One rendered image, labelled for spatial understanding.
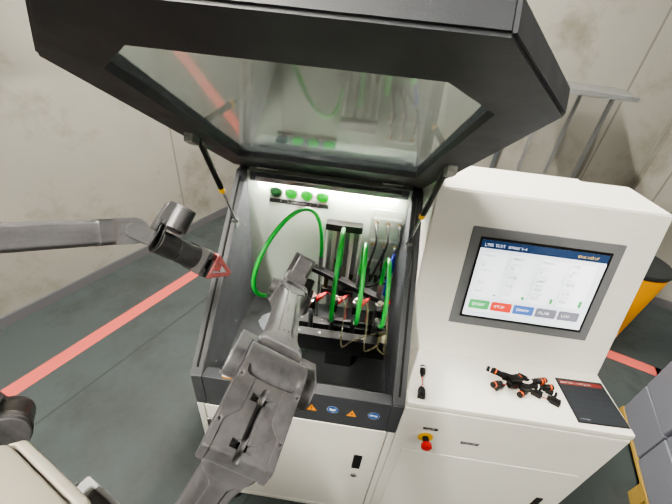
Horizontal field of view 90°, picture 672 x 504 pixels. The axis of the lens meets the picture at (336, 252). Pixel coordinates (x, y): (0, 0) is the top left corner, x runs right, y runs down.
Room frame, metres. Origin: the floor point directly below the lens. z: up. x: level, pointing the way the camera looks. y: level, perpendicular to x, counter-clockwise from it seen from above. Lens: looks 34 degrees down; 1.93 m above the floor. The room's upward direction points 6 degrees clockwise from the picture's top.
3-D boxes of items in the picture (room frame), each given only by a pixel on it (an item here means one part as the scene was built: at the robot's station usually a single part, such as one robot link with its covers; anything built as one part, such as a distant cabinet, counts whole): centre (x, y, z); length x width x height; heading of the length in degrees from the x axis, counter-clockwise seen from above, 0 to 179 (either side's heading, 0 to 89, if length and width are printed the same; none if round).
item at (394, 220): (1.14, -0.19, 1.20); 0.13 x 0.03 x 0.31; 87
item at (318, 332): (0.88, -0.05, 0.91); 0.34 x 0.10 x 0.15; 87
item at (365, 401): (0.65, 0.08, 0.87); 0.62 x 0.04 x 0.16; 87
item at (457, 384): (0.71, -0.63, 0.96); 0.70 x 0.22 x 0.03; 87
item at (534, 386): (0.71, -0.66, 1.01); 0.23 x 0.11 x 0.06; 87
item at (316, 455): (0.63, 0.08, 0.44); 0.65 x 0.02 x 0.68; 87
